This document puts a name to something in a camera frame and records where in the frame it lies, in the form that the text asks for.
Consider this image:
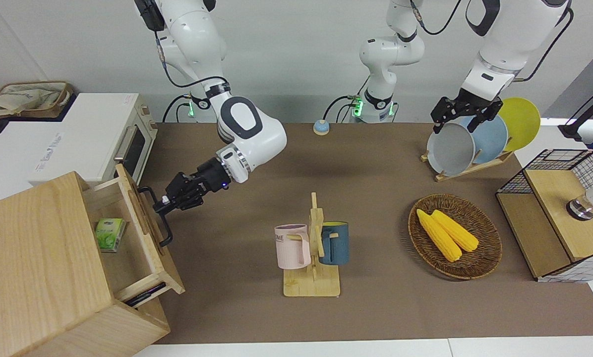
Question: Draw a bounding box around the brown table mat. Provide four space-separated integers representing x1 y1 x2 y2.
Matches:
138 122 593 345

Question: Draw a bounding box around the white toaster oven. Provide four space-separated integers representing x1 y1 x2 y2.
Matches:
29 93 158 188

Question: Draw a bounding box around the pink mug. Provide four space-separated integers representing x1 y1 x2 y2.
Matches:
274 224 312 270

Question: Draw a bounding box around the wooden plate rack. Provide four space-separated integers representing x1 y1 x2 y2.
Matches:
420 149 515 182

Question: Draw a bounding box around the light blue plate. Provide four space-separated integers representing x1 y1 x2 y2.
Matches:
460 114 509 165

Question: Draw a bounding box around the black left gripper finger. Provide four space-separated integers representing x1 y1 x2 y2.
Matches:
467 102 504 133
431 98 455 134

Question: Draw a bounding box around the grey plate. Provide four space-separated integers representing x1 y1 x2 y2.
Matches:
426 122 476 178

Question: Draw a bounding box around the light wooden drawer cabinet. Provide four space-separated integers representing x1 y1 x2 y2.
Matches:
0 171 171 357

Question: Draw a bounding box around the black stand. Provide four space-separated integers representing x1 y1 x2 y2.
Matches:
558 82 593 142

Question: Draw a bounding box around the yellow corn cob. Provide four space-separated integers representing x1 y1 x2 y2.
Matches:
416 209 462 262
431 210 479 252

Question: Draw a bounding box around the black left base cable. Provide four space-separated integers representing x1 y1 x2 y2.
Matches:
324 74 365 123

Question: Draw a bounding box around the black metal drawer handle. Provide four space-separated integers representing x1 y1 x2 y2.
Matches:
138 186 173 247

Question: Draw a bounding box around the yellow plate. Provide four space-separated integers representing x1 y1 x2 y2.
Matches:
497 97 541 152

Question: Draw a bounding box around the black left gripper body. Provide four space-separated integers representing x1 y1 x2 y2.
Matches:
450 89 500 115

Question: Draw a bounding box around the wooden mug tree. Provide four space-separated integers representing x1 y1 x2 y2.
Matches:
283 192 342 298

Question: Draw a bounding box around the brown wicker basket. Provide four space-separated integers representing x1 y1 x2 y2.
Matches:
408 193 503 281

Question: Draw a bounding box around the dark blue mug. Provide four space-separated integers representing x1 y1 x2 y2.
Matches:
319 222 350 266

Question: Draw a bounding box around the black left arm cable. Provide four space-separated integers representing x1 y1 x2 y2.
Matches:
411 0 573 82

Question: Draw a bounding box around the wire grid wooden shelf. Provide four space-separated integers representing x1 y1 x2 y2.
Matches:
496 149 593 283

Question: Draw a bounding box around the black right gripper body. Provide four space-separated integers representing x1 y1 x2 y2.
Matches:
190 158 230 199

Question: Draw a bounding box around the beige canvas tote bag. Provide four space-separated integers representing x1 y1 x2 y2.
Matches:
0 81 74 119

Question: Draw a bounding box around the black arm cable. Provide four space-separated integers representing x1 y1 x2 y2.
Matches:
411 0 573 82
155 30 230 90

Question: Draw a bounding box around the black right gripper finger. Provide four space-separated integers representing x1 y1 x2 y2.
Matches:
153 191 200 215
163 172 194 203

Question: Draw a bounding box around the light wooden drawer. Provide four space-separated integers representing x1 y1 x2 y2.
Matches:
81 164 185 309

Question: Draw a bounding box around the green tissue pack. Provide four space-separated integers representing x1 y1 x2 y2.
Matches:
95 218 127 253

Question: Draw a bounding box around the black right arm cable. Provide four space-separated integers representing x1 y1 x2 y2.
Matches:
155 30 230 90

